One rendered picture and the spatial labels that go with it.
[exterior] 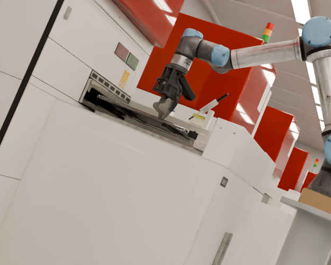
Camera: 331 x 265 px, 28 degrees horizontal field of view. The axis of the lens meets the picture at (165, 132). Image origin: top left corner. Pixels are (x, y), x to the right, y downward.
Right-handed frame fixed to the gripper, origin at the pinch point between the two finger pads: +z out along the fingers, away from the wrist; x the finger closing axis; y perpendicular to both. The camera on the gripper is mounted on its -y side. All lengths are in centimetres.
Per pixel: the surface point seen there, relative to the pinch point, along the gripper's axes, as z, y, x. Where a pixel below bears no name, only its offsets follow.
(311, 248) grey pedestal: 23, -41, 55
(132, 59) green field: -18.9, 5.6, -26.4
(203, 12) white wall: -179, -314, -407
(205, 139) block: 2.3, -2.2, 24.2
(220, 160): 8.2, 6.5, 44.4
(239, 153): 3.2, -2.2, 42.5
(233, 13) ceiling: -184, -323, -366
